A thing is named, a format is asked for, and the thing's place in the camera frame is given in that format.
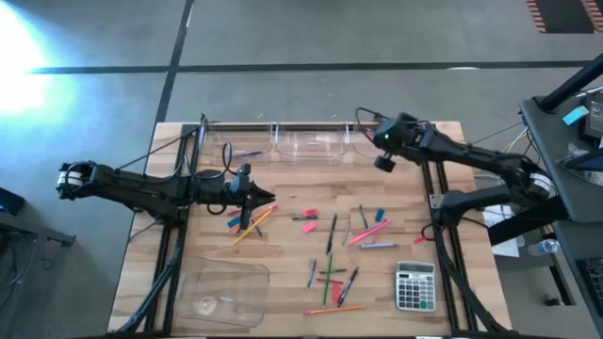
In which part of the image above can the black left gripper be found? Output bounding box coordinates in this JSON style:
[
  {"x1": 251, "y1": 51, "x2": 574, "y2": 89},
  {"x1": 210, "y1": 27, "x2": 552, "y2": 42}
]
[{"x1": 192, "y1": 162, "x2": 277, "y2": 233}]

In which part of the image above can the black diagonal bar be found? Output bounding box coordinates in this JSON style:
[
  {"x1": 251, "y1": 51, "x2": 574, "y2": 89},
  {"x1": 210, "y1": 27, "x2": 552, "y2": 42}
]
[{"x1": 487, "y1": 195, "x2": 571, "y2": 247}]

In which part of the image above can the grey desk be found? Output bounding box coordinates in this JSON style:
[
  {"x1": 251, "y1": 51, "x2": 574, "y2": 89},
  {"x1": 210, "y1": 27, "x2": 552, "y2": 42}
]
[{"x1": 519, "y1": 91, "x2": 603, "y2": 339}]

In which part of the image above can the clear water bottle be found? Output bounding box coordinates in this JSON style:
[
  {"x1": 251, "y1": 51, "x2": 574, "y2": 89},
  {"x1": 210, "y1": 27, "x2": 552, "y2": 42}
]
[{"x1": 526, "y1": 238, "x2": 562, "y2": 257}]

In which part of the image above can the black power adapter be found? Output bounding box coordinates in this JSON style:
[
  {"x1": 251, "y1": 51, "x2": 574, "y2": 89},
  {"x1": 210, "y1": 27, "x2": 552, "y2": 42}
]
[{"x1": 578, "y1": 91, "x2": 603, "y2": 142}]

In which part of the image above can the orange pencil with pink eraser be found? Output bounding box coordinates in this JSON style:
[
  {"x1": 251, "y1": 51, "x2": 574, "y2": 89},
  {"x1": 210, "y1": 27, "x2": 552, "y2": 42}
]
[
  {"x1": 227, "y1": 202, "x2": 280, "y2": 234},
  {"x1": 301, "y1": 304, "x2": 367, "y2": 316}
]

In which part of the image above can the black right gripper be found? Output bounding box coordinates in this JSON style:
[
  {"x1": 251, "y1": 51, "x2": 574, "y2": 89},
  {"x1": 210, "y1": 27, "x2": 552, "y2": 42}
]
[{"x1": 372, "y1": 111, "x2": 424, "y2": 174}]

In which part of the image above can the black box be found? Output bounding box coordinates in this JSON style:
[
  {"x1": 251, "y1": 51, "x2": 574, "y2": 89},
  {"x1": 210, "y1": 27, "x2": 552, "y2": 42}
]
[{"x1": 0, "y1": 186, "x2": 27, "y2": 217}]

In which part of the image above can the blue sticky note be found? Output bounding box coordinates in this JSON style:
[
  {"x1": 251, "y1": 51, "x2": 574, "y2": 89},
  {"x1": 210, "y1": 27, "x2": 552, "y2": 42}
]
[{"x1": 562, "y1": 105, "x2": 591, "y2": 127}]

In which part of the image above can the black left camera cable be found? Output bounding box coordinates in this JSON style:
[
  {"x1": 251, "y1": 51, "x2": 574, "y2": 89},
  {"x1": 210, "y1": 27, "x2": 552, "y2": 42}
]
[{"x1": 220, "y1": 140, "x2": 236, "y2": 179}]

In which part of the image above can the black right camera cable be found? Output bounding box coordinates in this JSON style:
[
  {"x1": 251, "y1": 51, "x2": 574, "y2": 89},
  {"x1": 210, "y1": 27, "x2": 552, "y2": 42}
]
[{"x1": 354, "y1": 106, "x2": 381, "y2": 145}]

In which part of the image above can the white paper sheet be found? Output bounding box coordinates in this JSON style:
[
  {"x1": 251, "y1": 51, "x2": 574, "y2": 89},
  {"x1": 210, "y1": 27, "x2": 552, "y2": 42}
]
[{"x1": 481, "y1": 202, "x2": 527, "y2": 259}]

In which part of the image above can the black pole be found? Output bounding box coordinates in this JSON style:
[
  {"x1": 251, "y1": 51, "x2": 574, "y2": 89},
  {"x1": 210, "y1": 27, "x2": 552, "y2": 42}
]
[{"x1": 538, "y1": 55, "x2": 603, "y2": 113}]

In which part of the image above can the thin black cable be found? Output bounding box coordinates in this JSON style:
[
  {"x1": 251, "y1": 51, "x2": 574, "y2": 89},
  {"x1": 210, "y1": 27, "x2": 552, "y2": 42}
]
[{"x1": 114, "y1": 122, "x2": 208, "y2": 171}]

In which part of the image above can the green pencil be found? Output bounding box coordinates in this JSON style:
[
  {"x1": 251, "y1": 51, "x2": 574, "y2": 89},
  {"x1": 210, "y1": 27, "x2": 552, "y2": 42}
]
[{"x1": 321, "y1": 252, "x2": 334, "y2": 308}]

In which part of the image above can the dark rug with striped edge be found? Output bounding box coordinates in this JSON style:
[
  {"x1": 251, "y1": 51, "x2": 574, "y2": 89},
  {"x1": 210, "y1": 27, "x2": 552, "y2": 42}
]
[{"x1": 525, "y1": 0, "x2": 603, "y2": 35}]

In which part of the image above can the large clear plastic bin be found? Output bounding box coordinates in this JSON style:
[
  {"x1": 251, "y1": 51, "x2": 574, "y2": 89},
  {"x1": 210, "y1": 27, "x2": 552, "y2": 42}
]
[{"x1": 172, "y1": 255, "x2": 271, "y2": 330}]

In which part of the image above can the dark tablet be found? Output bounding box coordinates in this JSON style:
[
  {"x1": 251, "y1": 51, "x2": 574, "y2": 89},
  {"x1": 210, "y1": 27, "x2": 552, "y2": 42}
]
[{"x1": 558, "y1": 148, "x2": 603, "y2": 173}]

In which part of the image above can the yellow pencil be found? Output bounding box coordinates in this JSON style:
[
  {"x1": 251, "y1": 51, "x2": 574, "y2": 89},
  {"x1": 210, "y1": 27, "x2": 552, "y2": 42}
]
[{"x1": 233, "y1": 209, "x2": 274, "y2": 246}]

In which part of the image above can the silver desk calculator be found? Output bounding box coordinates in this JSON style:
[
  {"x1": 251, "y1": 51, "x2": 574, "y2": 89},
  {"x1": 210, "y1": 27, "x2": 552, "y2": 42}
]
[{"x1": 394, "y1": 260, "x2": 437, "y2": 313}]

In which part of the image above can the black camera cable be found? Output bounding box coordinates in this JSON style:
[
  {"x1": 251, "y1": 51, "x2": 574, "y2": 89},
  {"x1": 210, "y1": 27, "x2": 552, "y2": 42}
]
[
  {"x1": 220, "y1": 140, "x2": 236, "y2": 179},
  {"x1": 354, "y1": 106, "x2": 381, "y2": 145}
]

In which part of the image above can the black keyboard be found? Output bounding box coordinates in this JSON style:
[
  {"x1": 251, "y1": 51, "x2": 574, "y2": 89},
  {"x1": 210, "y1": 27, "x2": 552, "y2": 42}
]
[{"x1": 577, "y1": 256, "x2": 603, "y2": 307}]

